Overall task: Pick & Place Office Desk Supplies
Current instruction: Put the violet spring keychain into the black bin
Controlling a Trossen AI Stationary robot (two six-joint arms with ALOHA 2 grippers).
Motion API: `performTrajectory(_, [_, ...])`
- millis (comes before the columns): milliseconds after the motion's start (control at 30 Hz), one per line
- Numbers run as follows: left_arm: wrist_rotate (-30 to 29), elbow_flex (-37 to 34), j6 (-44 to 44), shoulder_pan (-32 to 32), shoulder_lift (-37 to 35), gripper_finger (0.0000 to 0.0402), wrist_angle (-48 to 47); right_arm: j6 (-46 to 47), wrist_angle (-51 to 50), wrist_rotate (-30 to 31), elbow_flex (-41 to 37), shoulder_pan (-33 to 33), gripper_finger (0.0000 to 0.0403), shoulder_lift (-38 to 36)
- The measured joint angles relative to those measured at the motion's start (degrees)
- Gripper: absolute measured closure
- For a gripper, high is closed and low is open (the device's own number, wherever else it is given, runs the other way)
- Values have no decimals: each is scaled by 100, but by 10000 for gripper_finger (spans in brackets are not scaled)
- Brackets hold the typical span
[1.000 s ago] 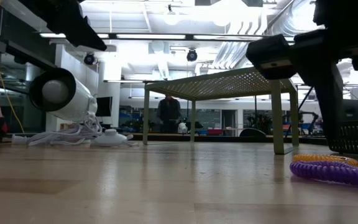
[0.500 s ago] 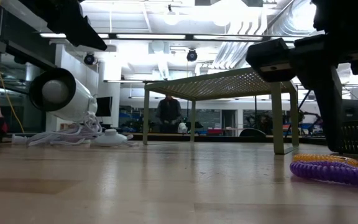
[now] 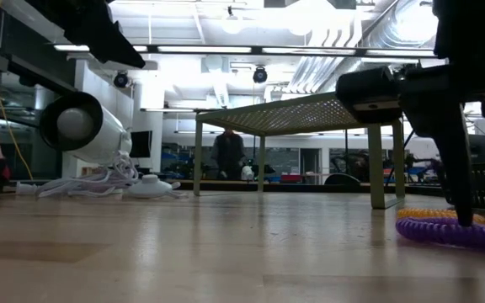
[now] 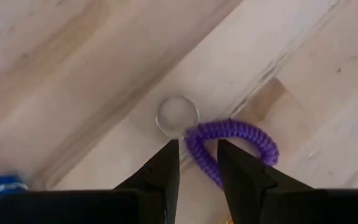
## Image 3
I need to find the green perforated metal shelf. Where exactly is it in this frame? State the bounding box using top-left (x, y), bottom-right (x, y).
top-left (192, 91), bottom-right (407, 210)

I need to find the long ceiling light bar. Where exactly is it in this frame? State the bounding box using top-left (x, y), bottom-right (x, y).
top-left (52, 44), bottom-right (437, 59)

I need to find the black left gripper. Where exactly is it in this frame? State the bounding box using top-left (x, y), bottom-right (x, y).
top-left (35, 0), bottom-right (147, 70)

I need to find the white round cord switch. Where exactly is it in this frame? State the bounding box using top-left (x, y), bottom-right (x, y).
top-left (125, 173), bottom-right (183, 200)

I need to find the yellow hanging cord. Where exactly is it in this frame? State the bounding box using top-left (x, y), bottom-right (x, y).
top-left (0, 0), bottom-right (34, 181)

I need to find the silver ceiling duct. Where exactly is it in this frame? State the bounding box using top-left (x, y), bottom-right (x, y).
top-left (345, 0), bottom-right (437, 88)

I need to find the large black monitor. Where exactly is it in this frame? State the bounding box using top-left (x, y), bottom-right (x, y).
top-left (469, 134), bottom-right (485, 165)

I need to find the purple spiral wrist keychain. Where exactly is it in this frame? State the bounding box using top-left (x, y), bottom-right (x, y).
top-left (395, 216), bottom-right (485, 256)

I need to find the yellow spiral wrist keychain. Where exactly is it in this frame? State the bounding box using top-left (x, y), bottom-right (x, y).
top-left (397, 208), bottom-right (485, 226)

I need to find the small black monitor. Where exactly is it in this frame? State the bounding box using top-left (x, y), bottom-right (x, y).
top-left (130, 130), bottom-right (154, 159)

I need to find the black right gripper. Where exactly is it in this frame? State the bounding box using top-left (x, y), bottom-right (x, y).
top-left (400, 0), bottom-right (485, 227)

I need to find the black table frame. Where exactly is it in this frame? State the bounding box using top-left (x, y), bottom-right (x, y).
top-left (174, 179), bottom-right (437, 194)

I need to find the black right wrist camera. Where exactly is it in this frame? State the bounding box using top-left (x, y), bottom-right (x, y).
top-left (335, 66), bottom-right (403, 125)

